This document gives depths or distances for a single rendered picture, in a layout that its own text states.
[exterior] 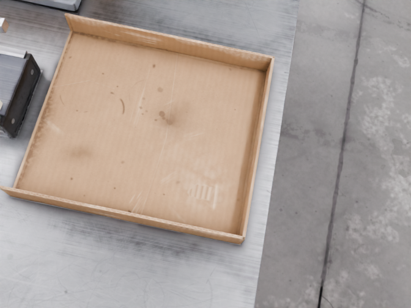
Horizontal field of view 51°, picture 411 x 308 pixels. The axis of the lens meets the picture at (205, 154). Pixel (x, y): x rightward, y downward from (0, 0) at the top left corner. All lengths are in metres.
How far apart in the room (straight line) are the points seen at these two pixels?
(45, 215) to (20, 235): 0.04
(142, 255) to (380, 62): 1.42
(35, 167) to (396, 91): 1.43
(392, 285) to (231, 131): 1.05
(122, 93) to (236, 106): 0.16
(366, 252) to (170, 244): 1.04
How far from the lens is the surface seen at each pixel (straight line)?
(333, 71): 1.72
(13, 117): 0.62
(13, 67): 0.62
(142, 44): 0.66
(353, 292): 1.49
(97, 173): 0.58
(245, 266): 0.56
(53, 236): 0.58
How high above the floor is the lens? 1.38
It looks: 70 degrees down
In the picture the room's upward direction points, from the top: 11 degrees clockwise
